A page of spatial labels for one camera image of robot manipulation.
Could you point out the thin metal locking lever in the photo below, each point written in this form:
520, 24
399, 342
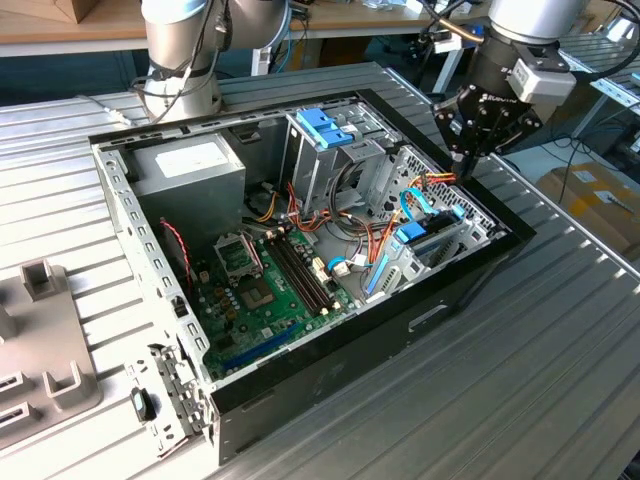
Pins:
253, 252

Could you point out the brown box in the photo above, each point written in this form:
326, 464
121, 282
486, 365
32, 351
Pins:
82, 10

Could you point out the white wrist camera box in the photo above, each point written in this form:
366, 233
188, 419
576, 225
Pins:
545, 82

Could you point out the blue plastic bay latch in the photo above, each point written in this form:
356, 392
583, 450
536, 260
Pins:
320, 127

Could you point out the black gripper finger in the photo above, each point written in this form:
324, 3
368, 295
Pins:
515, 130
457, 125

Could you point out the blue expansion slot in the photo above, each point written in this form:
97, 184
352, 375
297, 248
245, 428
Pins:
260, 350

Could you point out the grey metal drive cage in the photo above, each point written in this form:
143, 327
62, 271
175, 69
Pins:
320, 170

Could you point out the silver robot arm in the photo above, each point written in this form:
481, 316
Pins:
535, 20

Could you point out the black case rear latch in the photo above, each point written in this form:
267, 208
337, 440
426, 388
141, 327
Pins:
142, 405

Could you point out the grey parts rack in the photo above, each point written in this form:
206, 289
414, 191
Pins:
45, 325

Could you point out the grey power supply unit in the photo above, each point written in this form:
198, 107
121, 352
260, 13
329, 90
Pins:
190, 200

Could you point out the green motherboard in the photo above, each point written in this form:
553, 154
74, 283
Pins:
280, 320

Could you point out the grey metal disk bay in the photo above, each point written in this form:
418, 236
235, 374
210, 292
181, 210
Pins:
405, 262

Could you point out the black open PC case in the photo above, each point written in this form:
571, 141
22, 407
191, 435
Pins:
350, 360

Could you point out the hard disk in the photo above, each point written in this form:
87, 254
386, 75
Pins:
411, 233

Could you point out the black RAM slot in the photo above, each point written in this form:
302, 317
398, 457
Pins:
306, 272
292, 277

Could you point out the large cardboard box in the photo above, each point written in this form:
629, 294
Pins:
590, 215

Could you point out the long wooden desk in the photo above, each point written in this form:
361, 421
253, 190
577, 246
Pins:
360, 20

